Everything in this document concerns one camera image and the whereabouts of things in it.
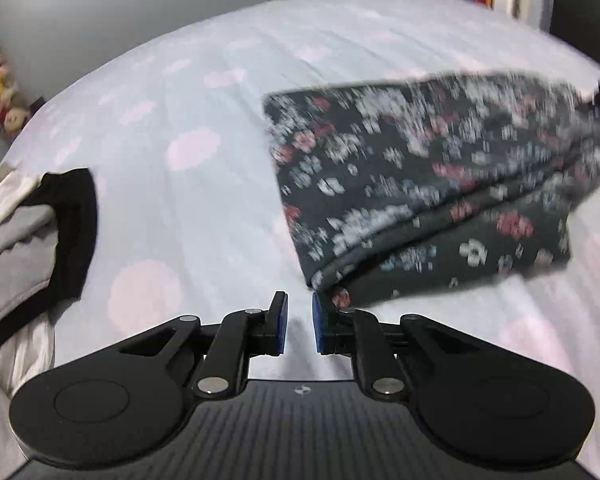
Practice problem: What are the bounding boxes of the polka dot bed sheet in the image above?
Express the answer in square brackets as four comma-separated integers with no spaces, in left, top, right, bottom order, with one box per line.
[0,0,600,476]

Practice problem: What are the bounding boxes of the black and grey garment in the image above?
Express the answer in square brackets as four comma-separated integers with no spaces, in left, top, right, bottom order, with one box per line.
[0,168,98,349]

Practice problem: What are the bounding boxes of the dark floral jeans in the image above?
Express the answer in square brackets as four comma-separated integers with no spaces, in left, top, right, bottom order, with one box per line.
[263,72,600,308]

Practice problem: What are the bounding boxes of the wall socket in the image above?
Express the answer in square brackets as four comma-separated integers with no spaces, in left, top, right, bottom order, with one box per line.
[30,96,45,114]

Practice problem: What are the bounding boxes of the white cream garment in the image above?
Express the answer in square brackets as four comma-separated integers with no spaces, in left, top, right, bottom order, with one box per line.
[0,170,58,396]

